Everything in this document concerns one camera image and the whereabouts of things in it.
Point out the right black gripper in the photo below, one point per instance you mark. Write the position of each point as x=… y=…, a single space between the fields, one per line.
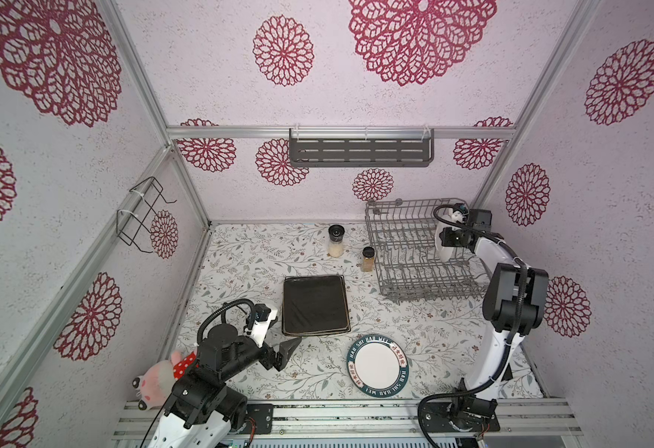
x=447 y=234

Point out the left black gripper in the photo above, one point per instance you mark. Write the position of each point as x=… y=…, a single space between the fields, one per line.
x=281 y=358

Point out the black square plate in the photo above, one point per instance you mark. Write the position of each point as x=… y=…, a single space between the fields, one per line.
x=315 y=334
x=315 y=304

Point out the white round plate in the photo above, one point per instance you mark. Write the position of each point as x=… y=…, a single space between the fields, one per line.
x=378 y=366
x=444 y=253

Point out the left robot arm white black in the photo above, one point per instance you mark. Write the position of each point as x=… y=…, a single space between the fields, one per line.
x=201 y=409

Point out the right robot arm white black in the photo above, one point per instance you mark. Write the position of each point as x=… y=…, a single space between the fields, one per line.
x=515 y=298

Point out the salt grinder black lid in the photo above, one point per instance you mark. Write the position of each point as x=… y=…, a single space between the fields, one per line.
x=336 y=247

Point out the small amber spice jar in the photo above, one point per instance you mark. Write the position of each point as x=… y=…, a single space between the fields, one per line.
x=368 y=259

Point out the red pink plush toy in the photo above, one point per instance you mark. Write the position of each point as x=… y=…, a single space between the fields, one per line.
x=154 y=387

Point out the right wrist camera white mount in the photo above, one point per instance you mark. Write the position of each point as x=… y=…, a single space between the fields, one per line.
x=457 y=214

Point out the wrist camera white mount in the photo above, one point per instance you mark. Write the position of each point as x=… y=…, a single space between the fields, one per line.
x=261 y=319
x=457 y=214

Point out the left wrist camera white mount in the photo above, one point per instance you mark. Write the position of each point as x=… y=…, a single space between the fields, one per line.
x=261 y=319

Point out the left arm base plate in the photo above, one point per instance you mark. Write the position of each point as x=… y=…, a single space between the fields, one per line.
x=258 y=419

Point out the aluminium front rail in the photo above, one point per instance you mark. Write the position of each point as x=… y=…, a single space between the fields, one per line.
x=364 y=419

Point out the grey wire dish rack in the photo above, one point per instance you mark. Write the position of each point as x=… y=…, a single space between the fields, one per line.
x=406 y=264

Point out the grey wall shelf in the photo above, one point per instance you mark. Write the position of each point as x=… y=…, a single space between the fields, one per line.
x=361 y=152

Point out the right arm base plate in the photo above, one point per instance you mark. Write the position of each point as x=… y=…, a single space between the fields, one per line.
x=462 y=414

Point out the black wire wall holder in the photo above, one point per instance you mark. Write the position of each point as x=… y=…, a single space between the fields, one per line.
x=136 y=220

